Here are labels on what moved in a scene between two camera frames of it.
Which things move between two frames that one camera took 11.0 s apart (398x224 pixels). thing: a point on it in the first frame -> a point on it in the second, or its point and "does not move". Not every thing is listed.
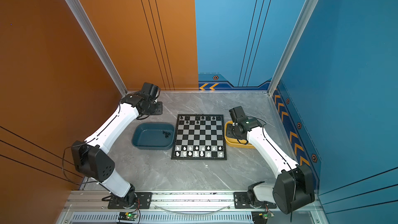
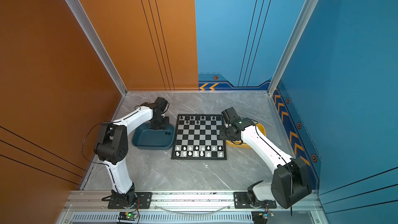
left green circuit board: [128, 215] does not move
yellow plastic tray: [235, 142] does not move
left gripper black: [160, 111] -> [154, 126]
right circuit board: [260, 217] does not move
